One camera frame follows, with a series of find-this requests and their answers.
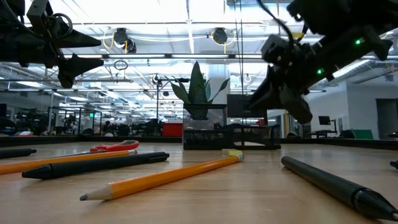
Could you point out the snake plant in white pot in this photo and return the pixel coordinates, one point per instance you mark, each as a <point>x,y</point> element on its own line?
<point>197,87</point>

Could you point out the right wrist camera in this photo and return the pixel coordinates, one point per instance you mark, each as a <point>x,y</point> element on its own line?
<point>275,49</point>

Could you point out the yellow pencil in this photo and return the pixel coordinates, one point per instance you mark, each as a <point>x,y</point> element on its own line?
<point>161,179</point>
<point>62,160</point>

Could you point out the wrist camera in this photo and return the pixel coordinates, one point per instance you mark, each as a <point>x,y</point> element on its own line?
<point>275,49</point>
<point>37,12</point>

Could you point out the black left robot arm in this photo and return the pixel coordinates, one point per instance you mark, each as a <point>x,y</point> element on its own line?
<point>15,6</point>

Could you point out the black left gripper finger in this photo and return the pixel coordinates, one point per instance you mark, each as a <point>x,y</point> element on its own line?
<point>77,40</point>
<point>74,65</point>

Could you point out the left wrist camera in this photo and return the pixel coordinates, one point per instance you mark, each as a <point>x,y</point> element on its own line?
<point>37,12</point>

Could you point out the red box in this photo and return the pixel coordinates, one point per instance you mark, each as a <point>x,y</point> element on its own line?
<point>172,129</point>

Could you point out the green panel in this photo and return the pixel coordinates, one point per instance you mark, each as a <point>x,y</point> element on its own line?
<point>363,134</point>

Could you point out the black robot cell frame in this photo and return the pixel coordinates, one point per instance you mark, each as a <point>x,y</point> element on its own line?
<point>80,119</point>

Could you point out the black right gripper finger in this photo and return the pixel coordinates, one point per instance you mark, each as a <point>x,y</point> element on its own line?
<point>267,96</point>
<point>297,105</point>

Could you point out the black light stand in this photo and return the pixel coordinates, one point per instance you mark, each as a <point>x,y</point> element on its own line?
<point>157,99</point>

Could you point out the yellow-green eraser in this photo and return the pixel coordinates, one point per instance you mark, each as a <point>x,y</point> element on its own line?
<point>231,152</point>

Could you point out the black mesh desk organizer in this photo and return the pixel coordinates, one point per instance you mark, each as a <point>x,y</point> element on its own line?
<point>205,140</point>

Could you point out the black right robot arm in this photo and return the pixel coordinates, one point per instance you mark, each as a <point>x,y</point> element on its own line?
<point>342,15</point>

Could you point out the small black monitor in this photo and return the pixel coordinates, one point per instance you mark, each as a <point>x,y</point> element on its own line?
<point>324,120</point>

